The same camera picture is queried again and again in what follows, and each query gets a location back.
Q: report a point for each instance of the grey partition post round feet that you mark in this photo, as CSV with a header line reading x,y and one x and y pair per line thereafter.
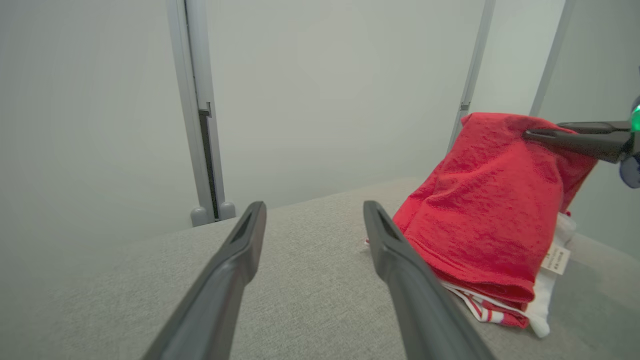
x,y
197,100

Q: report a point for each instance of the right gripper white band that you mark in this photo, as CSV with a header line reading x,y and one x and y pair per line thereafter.
x,y
635,145

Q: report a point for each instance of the thin grey partition strip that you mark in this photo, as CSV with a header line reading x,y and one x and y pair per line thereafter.
x,y
475,65

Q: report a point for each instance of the red Bulls jersey white sleeves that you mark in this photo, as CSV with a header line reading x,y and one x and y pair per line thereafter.
x,y
490,210

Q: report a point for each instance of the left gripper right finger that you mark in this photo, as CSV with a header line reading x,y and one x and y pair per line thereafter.
x,y
425,310

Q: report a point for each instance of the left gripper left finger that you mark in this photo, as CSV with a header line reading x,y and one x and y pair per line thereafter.
x,y
215,300

